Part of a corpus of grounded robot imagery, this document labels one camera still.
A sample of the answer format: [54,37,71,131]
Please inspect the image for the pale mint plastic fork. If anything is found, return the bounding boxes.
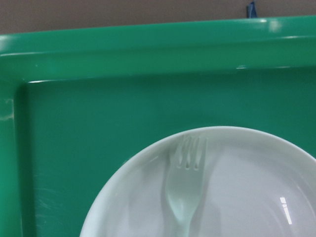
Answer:
[165,136,208,237]

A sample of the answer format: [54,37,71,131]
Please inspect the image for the white round plate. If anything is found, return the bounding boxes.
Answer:
[80,126,316,237]

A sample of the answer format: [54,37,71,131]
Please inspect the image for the green plastic tray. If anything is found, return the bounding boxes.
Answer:
[0,16,316,237]

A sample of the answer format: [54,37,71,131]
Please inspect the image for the blue tape grid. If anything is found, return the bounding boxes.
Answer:
[246,0,258,19]

